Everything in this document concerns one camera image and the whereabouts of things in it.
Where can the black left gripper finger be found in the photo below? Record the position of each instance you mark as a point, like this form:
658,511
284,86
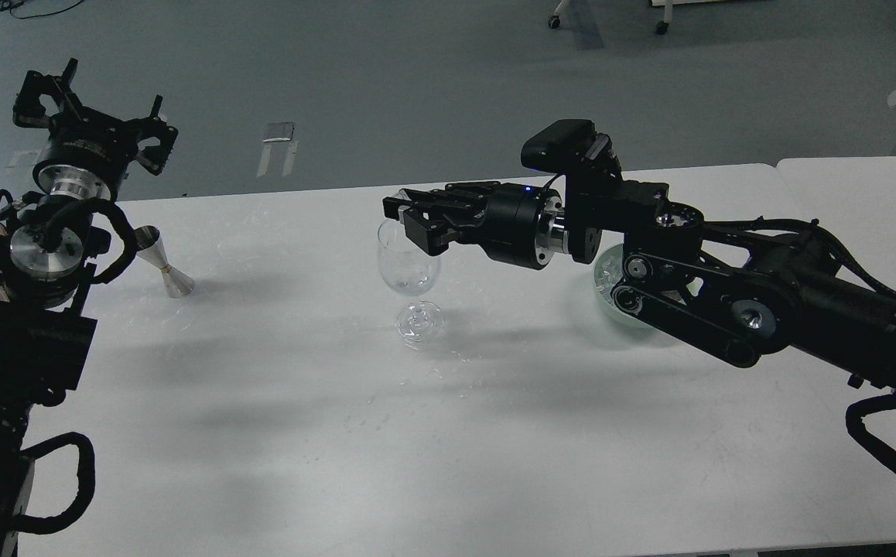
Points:
48,102
154,139

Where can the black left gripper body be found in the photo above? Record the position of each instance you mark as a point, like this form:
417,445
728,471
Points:
87,156

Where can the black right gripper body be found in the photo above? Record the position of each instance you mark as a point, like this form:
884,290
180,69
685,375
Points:
514,224

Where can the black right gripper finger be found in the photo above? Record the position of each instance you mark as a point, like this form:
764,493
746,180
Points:
462,203
433,231

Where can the steel cocktail jigger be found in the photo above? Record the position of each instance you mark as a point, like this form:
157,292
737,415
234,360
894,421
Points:
151,248

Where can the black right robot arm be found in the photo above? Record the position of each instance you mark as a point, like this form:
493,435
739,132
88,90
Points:
734,289

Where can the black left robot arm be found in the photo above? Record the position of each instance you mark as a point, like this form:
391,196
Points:
55,243

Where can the clear wine glass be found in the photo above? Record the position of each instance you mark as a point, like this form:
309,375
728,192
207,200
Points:
410,273

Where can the clear ice cubes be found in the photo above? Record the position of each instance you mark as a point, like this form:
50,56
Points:
608,270

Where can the green bowl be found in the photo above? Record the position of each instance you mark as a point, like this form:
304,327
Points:
613,313

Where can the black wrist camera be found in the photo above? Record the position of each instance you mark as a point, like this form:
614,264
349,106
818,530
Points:
556,147

